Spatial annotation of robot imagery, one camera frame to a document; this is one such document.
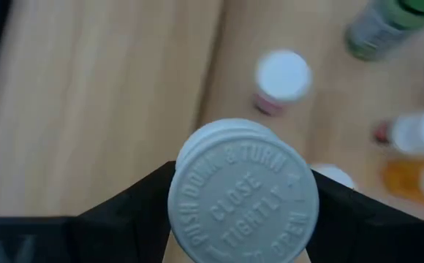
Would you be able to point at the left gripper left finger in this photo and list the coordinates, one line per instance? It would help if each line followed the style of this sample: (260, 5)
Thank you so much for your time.
(124, 226)

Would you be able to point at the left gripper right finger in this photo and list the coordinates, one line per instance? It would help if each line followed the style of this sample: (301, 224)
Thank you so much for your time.
(362, 233)

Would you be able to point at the tall white supplement bottle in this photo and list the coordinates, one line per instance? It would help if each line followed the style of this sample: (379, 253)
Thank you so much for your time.
(241, 204)

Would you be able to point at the green cap bottle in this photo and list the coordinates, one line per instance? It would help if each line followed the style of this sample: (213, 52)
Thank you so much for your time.
(380, 29)

